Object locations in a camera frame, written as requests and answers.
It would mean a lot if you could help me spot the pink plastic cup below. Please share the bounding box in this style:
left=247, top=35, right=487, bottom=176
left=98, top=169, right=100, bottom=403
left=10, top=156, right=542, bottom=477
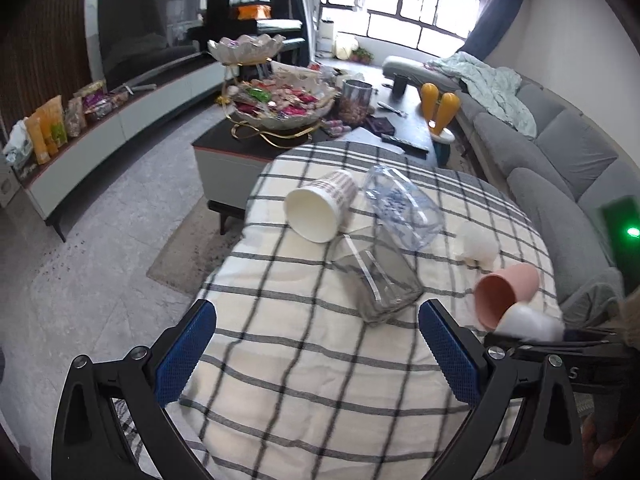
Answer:
left=474, top=262, right=540, bottom=330

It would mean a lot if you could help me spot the small white plastic cup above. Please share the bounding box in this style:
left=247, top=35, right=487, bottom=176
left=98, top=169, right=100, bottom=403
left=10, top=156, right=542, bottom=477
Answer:
left=456, top=221, right=499, bottom=266

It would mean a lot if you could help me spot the grey square glass cup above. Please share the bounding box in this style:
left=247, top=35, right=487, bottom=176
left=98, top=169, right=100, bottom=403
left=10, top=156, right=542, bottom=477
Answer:
left=330, top=222, right=423, bottom=325

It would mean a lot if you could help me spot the clear printed glass cup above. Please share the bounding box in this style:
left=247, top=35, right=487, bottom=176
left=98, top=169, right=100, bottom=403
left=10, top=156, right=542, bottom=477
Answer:
left=362, top=165, right=444, bottom=252

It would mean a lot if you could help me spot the white striped paper cup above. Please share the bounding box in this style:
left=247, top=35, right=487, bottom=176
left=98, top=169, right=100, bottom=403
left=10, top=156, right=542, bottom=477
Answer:
left=284, top=169, right=358, bottom=244

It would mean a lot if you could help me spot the person's hand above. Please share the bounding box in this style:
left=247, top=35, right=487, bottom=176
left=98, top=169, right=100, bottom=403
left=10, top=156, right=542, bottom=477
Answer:
left=582, top=396, right=639, bottom=479

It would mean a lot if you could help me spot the grey sectional sofa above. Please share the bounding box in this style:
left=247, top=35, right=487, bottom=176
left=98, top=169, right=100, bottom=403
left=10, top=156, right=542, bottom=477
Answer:
left=382, top=56, right=639, bottom=326

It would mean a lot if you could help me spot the grey floor rug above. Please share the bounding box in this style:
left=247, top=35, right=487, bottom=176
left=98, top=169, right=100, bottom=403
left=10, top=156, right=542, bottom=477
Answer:
left=146, top=196, right=244, bottom=296

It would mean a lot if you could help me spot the black white checked tablecloth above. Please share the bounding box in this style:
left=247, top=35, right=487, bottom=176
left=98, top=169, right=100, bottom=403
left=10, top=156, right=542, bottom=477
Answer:
left=169, top=141, right=560, bottom=479

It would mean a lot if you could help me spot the white tv cabinet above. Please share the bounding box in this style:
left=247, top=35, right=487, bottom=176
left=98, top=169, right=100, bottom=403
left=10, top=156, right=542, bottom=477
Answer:
left=23, top=54, right=231, bottom=240

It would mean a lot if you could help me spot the light green blanket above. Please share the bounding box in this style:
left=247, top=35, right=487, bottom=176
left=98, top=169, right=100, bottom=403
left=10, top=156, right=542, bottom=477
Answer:
left=428, top=51, right=537, bottom=140

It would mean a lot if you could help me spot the white plastic bag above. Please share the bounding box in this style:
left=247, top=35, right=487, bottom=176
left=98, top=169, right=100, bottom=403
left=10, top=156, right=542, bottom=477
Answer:
left=2, top=119, right=32, bottom=170

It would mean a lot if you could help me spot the dark coffee table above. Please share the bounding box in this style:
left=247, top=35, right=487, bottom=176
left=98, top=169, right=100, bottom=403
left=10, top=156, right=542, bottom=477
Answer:
left=192, top=81, right=438, bottom=234

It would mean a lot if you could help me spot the black remote control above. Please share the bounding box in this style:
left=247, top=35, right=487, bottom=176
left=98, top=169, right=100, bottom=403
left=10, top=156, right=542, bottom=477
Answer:
left=380, top=133, right=430, bottom=154

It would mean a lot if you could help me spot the orange snack bag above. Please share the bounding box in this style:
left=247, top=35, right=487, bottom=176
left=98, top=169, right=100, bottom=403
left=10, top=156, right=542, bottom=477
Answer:
left=36, top=96, right=67, bottom=158

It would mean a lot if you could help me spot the glass jar of nuts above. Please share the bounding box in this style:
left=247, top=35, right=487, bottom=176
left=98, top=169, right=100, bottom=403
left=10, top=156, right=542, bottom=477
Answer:
left=337, top=79, right=373, bottom=127

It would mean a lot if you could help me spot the dark blue right curtain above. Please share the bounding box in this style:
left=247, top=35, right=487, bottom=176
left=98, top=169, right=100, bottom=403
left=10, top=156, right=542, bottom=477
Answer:
left=458, top=0, right=524, bottom=61

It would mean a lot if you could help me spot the two-tier white snack tray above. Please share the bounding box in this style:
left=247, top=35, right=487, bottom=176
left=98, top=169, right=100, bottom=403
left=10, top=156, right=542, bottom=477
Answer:
left=207, top=35, right=338, bottom=150

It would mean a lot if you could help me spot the black flat television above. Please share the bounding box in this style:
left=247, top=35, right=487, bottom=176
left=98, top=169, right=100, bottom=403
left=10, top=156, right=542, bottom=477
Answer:
left=98, top=0, right=201, bottom=88

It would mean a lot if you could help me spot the white air purifier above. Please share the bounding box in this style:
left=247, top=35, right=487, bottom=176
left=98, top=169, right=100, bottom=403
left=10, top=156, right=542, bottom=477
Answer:
left=317, top=20, right=335, bottom=55

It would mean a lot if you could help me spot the black upright piano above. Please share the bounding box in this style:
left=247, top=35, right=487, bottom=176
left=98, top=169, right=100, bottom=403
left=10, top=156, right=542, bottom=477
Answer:
left=186, top=0, right=308, bottom=65

